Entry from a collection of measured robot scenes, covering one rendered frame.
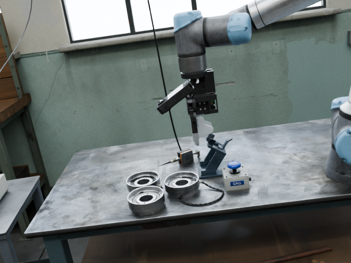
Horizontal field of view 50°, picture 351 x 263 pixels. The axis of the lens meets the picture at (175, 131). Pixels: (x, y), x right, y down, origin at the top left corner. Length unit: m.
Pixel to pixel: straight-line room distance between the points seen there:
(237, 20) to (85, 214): 0.68
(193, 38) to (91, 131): 1.97
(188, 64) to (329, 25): 1.94
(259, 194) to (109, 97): 1.83
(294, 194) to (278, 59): 1.76
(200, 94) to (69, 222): 0.51
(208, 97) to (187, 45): 0.15
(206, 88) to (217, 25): 0.17
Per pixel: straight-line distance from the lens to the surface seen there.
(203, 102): 1.03
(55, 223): 1.16
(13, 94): 2.81
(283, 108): 2.85
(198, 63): 0.99
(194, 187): 1.12
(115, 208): 1.14
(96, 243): 1.48
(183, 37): 0.99
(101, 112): 2.80
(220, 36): 0.96
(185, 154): 1.33
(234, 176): 1.12
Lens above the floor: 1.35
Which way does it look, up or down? 19 degrees down
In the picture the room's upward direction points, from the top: 8 degrees counter-clockwise
